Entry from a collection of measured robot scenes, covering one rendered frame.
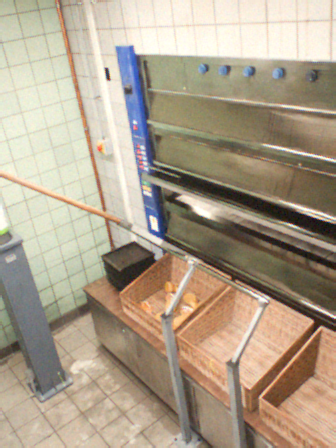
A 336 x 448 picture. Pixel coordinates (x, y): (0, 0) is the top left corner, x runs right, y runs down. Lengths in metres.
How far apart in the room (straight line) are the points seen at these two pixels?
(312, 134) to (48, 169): 2.14
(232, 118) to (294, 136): 0.39
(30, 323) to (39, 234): 0.80
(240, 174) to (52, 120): 1.65
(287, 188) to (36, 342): 1.96
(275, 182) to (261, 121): 0.29
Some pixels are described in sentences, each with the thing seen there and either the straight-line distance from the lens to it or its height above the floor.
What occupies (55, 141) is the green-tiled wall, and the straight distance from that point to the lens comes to 3.64.
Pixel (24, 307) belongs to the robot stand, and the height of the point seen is 0.74.
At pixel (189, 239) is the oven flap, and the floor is 0.97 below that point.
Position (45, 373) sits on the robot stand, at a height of 0.18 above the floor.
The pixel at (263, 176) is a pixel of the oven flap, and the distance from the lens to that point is 2.36.
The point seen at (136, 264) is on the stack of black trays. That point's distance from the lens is 3.19.
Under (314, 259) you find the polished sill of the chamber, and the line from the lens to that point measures 2.37.
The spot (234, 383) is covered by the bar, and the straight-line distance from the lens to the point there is 2.21.
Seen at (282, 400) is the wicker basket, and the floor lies 0.60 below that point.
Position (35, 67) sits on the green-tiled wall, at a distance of 3.53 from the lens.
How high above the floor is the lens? 2.45
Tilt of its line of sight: 27 degrees down
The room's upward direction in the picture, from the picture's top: 9 degrees counter-clockwise
